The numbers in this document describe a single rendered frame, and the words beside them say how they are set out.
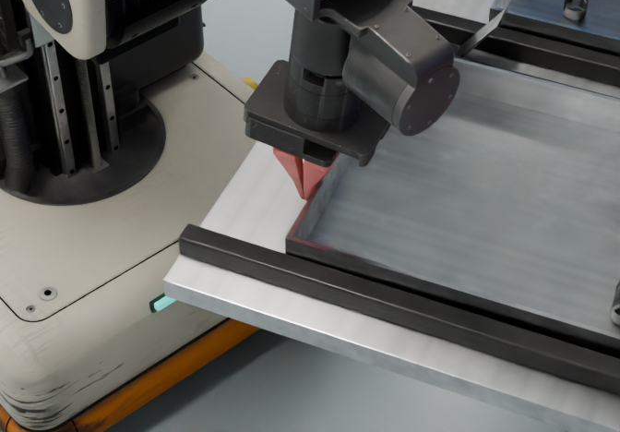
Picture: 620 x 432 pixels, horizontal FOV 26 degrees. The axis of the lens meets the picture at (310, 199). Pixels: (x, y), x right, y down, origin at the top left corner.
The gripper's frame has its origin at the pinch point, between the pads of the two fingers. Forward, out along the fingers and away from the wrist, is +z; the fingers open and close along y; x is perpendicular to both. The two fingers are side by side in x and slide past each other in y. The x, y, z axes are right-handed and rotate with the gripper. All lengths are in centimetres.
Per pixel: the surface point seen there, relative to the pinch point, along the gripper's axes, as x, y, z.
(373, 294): -7.4, 8.6, 0.2
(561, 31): 28.2, 12.8, -1.0
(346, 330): -9.9, 7.7, 2.3
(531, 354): -7.9, 21.2, -0.8
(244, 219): -2.4, -4.3, 3.8
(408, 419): 45, 7, 91
